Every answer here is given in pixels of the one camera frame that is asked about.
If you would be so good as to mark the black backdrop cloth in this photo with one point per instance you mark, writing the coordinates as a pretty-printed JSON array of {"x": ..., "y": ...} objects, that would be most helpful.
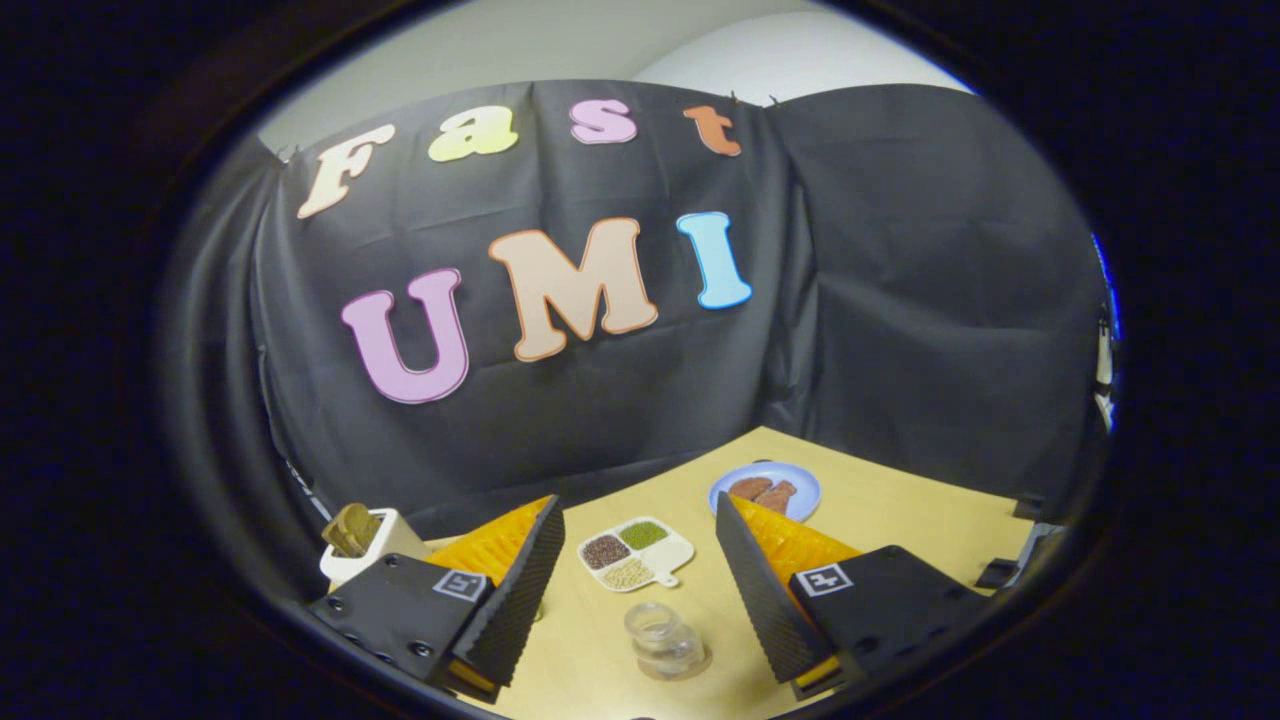
[{"x": 900, "y": 300}]

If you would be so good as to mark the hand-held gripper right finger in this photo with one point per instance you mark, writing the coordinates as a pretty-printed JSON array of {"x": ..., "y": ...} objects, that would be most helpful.
[{"x": 760, "y": 590}]

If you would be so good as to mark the brown meat piece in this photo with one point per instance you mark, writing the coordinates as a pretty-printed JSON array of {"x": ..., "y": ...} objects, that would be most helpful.
[
  {"x": 776, "y": 496},
  {"x": 750, "y": 488}
]

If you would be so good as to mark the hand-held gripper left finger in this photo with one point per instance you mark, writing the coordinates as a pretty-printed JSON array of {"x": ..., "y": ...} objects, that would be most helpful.
[{"x": 520, "y": 590}]

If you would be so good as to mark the beige beans heap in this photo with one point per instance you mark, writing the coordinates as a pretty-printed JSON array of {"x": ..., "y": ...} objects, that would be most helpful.
[{"x": 628, "y": 573}]

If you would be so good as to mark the black table clamp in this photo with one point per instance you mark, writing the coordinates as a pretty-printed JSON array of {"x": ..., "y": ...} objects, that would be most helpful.
[
  {"x": 997, "y": 573},
  {"x": 1028, "y": 506}
]

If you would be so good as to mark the blue plate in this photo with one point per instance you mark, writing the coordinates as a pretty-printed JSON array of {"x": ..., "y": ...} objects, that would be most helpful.
[{"x": 800, "y": 485}]

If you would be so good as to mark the white box holder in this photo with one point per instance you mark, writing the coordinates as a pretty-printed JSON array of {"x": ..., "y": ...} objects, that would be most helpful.
[{"x": 395, "y": 540}]

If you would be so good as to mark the brown round slices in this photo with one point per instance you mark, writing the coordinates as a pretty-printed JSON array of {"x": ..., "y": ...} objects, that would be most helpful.
[{"x": 352, "y": 530}]

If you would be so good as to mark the wooden table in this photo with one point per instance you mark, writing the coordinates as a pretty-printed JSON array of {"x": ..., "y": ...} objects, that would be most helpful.
[{"x": 900, "y": 510}]

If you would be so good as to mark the dark brown beans heap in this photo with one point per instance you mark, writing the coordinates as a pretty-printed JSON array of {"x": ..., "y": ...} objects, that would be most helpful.
[{"x": 604, "y": 551}]

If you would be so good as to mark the clear glass cup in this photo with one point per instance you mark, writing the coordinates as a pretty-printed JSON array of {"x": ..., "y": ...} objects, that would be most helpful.
[{"x": 665, "y": 640}]

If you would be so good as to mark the white divided dish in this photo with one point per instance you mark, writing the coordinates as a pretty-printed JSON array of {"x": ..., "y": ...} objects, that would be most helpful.
[{"x": 672, "y": 553}]

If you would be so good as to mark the green beans heap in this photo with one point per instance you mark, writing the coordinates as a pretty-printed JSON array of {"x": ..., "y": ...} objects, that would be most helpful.
[{"x": 643, "y": 534}]

